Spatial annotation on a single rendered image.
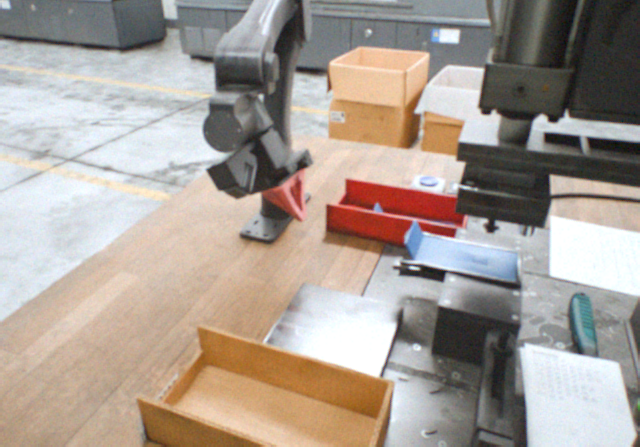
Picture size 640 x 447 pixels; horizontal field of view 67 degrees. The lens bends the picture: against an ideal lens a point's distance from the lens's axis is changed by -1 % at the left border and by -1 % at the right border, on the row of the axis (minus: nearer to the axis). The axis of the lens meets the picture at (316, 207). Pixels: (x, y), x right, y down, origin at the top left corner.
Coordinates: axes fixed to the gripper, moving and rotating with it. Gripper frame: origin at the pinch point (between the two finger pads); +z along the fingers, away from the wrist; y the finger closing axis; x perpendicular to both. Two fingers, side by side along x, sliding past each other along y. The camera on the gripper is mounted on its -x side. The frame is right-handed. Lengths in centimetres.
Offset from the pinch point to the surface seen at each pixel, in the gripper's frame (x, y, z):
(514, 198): -4.6, 33.0, 2.9
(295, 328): -15.0, 2.3, 10.2
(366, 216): 13.3, 2.0, 8.5
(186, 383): -28.9, -4.2, 6.6
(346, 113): 206, -108, 20
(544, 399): -14.6, 31.2, 22.8
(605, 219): 42, 34, 33
